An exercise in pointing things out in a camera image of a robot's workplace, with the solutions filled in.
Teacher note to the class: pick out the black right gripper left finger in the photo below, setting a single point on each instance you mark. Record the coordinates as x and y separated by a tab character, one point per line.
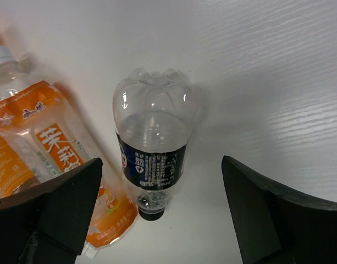
49	222

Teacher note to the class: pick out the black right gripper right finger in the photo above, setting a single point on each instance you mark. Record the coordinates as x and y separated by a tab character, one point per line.
275	223

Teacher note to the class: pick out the clear bottle dark blue label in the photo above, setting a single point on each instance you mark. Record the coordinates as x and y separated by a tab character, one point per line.
154	115

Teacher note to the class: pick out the orange label clear tea bottle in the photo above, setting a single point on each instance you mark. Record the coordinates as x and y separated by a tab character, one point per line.
39	124

